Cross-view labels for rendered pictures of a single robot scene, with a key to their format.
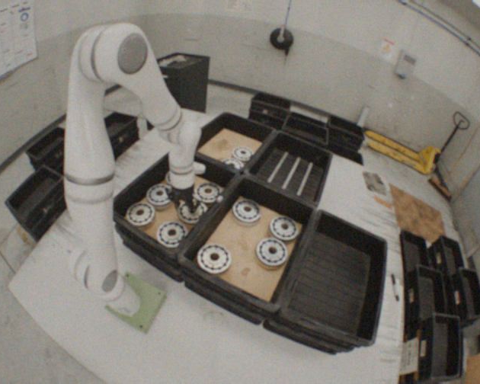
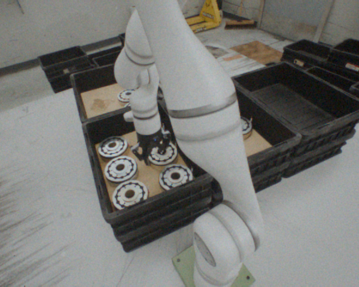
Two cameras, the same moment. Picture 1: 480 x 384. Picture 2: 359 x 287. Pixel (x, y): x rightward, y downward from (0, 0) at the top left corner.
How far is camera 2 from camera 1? 0.45 m
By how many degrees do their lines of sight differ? 27
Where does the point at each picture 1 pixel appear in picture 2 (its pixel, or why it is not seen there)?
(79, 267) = (239, 234)
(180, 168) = (154, 108)
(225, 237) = not seen: hidden behind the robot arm
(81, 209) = (240, 133)
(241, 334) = (283, 197)
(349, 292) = (299, 107)
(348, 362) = (355, 149)
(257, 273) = (246, 144)
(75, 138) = (205, 51)
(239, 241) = not seen: hidden behind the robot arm
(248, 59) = not seen: outside the picture
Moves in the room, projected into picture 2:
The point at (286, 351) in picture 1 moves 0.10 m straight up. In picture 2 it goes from (316, 177) to (328, 160)
